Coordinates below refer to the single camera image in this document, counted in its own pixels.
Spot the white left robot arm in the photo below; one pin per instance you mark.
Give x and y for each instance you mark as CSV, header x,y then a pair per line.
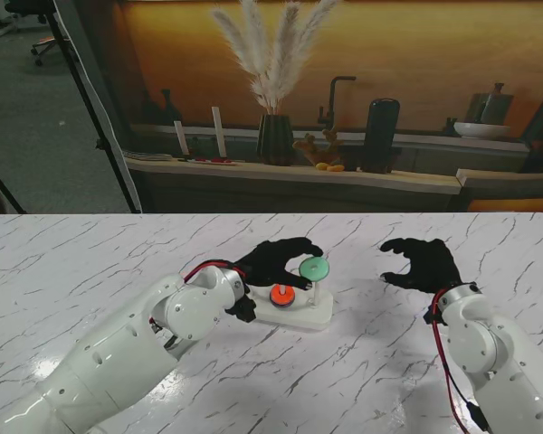
x,y
117,361

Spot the printed kitchen backdrop banner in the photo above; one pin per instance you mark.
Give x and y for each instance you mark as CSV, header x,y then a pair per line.
x,y
389,45

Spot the black stand leg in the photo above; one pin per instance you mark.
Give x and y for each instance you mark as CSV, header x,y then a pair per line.
x,y
4,190

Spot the black office chair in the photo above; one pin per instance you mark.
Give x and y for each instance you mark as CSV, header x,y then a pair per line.
x,y
43,45

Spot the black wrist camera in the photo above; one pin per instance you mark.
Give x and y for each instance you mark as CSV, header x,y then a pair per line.
x,y
244,309
430,316

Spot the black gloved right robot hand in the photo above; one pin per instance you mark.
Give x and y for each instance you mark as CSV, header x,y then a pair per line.
x,y
430,267

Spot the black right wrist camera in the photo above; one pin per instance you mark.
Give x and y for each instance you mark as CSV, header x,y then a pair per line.
x,y
430,316

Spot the black backdrop stand pole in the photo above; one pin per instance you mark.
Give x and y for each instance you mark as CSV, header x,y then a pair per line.
x,y
100,144

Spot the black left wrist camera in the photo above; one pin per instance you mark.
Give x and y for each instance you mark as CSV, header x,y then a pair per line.
x,y
244,309

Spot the white Hanoi base with rods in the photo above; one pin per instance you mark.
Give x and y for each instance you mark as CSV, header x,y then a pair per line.
x,y
298,314

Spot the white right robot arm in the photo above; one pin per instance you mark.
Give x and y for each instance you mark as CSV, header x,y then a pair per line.
x,y
488,352

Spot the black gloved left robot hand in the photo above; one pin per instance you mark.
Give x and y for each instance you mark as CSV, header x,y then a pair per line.
x,y
271,264

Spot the white desk frame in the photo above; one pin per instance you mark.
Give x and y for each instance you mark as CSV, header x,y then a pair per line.
x,y
0,32

